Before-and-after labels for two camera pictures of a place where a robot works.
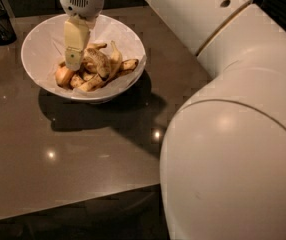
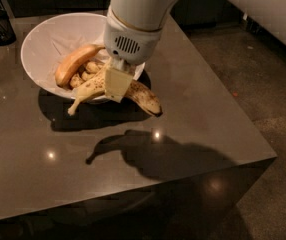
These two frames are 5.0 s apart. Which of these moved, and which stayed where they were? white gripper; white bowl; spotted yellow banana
Moved: white gripper; spotted yellow banana
Stayed: white bowl
